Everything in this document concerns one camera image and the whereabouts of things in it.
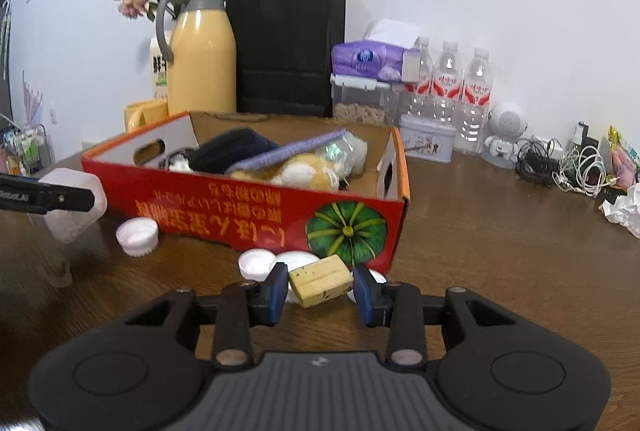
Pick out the black zipper pouch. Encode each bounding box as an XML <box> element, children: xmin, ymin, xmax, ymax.
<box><xmin>189</xmin><ymin>127</ymin><xmax>281</xmax><ymax>174</ymax></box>

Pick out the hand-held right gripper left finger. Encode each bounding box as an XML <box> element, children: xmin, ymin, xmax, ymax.
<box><xmin>121</xmin><ymin>262</ymin><xmax>291</xmax><ymax>372</ymax></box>

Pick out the yellow block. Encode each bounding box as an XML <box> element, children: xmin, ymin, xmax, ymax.
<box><xmin>288</xmin><ymin>255</ymin><xmax>355</xmax><ymax>310</ymax></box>

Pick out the wire rack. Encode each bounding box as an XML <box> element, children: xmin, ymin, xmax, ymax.
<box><xmin>0</xmin><ymin>123</ymin><xmax>54</xmax><ymax>177</ymax></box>

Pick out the yellow thermos jug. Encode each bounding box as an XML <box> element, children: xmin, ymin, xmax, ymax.
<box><xmin>156</xmin><ymin>0</ymin><xmax>238</xmax><ymax>117</ymax></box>

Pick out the clear water bottle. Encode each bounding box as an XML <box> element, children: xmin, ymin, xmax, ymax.
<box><xmin>432</xmin><ymin>42</ymin><xmax>462</xmax><ymax>122</ymax></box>
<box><xmin>402</xmin><ymin>36</ymin><xmax>434</xmax><ymax>116</ymax></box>
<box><xmin>455</xmin><ymin>47</ymin><xmax>494</xmax><ymax>157</ymax></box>

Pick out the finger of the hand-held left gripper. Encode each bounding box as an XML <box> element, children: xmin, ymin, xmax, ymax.
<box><xmin>0</xmin><ymin>175</ymin><xmax>96</xmax><ymax>214</ymax></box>

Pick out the yellow plush toy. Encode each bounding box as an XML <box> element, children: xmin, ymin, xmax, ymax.
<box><xmin>230</xmin><ymin>151</ymin><xmax>346</xmax><ymax>191</ymax></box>

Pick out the white milk carton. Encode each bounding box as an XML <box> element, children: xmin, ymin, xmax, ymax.
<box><xmin>150</xmin><ymin>36</ymin><xmax>174</xmax><ymax>101</ymax></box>

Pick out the yellow snack packet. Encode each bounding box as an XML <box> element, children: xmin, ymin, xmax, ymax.
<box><xmin>605</xmin><ymin>126</ymin><xmax>640</xmax><ymax>190</ymax></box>

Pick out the translucent plastic container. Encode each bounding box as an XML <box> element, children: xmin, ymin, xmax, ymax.
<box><xmin>39</xmin><ymin>167</ymin><xmax>109</xmax><ymax>245</ymax></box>

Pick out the clear snack container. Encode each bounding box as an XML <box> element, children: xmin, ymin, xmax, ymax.
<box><xmin>329</xmin><ymin>73</ymin><xmax>404</xmax><ymax>127</ymax></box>

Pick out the black power adapter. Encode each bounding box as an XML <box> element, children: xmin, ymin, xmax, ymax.
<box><xmin>572</xmin><ymin>121</ymin><xmax>601</xmax><ymax>157</ymax></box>

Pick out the yellow mug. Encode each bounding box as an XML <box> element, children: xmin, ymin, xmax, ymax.
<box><xmin>124</xmin><ymin>99</ymin><xmax>170</xmax><ymax>134</ymax></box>

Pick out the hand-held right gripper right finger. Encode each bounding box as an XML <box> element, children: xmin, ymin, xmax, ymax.
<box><xmin>351</xmin><ymin>264</ymin><xmax>517</xmax><ymax>372</ymax></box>

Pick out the crumpled white paper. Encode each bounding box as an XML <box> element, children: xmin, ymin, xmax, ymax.
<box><xmin>599</xmin><ymin>183</ymin><xmax>640</xmax><ymax>240</ymax></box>

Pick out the clear plastic bag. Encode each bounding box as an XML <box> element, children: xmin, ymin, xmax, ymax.
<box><xmin>320</xmin><ymin>131</ymin><xmax>371</xmax><ymax>177</ymax></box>

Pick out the white robot speaker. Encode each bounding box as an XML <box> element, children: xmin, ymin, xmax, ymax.
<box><xmin>482</xmin><ymin>101</ymin><xmax>530</xmax><ymax>170</ymax></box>

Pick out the black cable tangle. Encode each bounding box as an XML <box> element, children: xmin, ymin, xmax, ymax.
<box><xmin>515</xmin><ymin>136</ymin><xmax>564</xmax><ymax>186</ymax></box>

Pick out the red cardboard box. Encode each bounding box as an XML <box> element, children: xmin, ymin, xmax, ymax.
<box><xmin>81</xmin><ymin>111</ymin><xmax>411</xmax><ymax>277</ymax></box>

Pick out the purple wall sticker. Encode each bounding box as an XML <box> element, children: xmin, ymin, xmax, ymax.
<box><xmin>22</xmin><ymin>71</ymin><xmax>46</xmax><ymax>127</ymax></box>

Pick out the purple knit pouch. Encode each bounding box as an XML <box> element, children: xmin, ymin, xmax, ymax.
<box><xmin>225</xmin><ymin>128</ymin><xmax>349</xmax><ymax>174</ymax></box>

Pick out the white cable tangle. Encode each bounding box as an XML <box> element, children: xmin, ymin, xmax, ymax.
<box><xmin>552</xmin><ymin>146</ymin><xmax>609</xmax><ymax>200</ymax></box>

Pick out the white paper napkin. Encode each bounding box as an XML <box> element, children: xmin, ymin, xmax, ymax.
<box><xmin>167</xmin><ymin>151</ymin><xmax>194</xmax><ymax>172</ymax></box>

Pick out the purple tissue pack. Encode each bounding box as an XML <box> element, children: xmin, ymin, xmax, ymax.
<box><xmin>331</xmin><ymin>18</ymin><xmax>421</xmax><ymax>84</ymax></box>

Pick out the white ribbed lid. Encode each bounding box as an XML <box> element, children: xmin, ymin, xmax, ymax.
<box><xmin>115</xmin><ymin>217</ymin><xmax>160</xmax><ymax>257</ymax></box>

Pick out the black paper bag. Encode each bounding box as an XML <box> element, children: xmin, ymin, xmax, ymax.
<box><xmin>226</xmin><ymin>0</ymin><xmax>347</xmax><ymax>118</ymax></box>

